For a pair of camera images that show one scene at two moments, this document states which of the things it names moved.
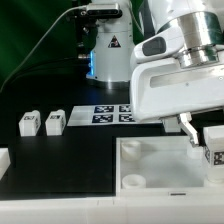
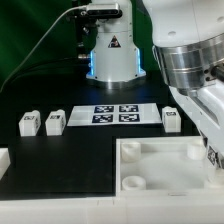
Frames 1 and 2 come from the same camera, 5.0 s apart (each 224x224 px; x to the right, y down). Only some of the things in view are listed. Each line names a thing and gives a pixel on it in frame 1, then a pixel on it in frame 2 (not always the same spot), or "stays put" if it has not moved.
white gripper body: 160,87 to 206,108
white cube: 213,139 stays put
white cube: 30,123 stays put
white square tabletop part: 159,166 stays put
